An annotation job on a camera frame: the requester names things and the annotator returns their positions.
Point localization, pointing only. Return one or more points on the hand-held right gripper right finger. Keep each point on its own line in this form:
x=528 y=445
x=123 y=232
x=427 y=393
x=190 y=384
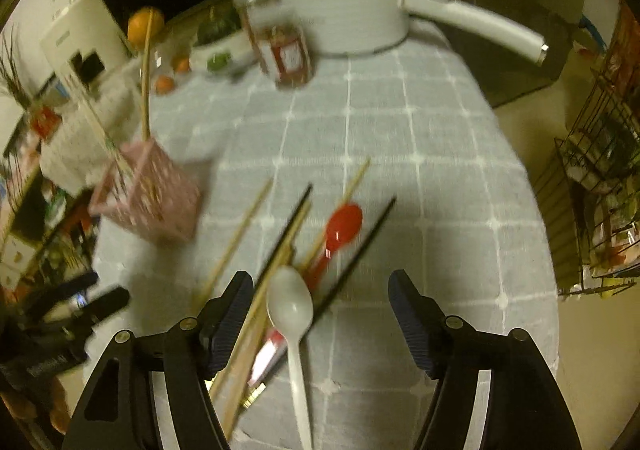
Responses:
x=410 y=325

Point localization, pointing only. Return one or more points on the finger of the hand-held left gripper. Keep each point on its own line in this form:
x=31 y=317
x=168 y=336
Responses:
x=70 y=286
x=107 y=306

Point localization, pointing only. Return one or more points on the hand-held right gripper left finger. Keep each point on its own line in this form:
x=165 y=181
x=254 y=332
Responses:
x=232 y=315

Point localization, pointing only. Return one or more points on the wooden chopstick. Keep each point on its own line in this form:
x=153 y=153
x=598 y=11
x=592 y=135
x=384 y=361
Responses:
x=245 y=365
x=356 y=180
x=146 y=79
x=272 y=275
x=240 y=232

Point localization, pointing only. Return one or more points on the white plastic spoon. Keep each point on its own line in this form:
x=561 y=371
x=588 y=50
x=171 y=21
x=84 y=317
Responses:
x=290 y=302

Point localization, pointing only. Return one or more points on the black chopstick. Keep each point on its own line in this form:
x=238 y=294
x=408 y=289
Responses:
x=292 y=217
x=370 y=232

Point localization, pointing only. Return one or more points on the pink perforated basket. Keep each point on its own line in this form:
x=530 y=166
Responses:
x=150 y=202

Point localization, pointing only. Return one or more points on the red plastic spoon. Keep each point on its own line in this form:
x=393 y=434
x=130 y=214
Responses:
x=342 y=227

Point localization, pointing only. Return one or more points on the person's left hand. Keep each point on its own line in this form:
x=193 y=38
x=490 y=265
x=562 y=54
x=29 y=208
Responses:
x=60 y=412

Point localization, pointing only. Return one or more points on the white cloth bundle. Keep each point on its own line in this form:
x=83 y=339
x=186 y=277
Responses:
x=75 y=149

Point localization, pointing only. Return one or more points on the grey checked tablecloth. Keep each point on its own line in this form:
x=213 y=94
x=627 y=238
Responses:
x=430 y=154

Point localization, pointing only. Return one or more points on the small orange fruit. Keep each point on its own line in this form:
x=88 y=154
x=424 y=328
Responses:
x=182 y=63
x=164 y=84

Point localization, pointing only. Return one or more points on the dried plant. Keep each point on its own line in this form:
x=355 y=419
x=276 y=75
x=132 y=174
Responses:
x=12 y=69

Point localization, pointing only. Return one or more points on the colourful packets in rack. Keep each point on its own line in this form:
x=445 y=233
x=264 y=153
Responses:
x=612 y=230

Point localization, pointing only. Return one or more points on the green lime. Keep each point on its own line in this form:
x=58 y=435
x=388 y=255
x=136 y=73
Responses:
x=217 y=62

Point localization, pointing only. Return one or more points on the white cabinet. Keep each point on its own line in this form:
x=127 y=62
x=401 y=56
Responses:
x=75 y=29

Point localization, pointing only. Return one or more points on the large orange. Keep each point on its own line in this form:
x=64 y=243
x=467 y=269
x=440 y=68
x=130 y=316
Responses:
x=145 y=27

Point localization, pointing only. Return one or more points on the glass jar with label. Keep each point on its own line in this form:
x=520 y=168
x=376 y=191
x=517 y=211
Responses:
x=280 y=47

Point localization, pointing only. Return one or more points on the white bowl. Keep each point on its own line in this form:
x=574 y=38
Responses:
x=225 y=42

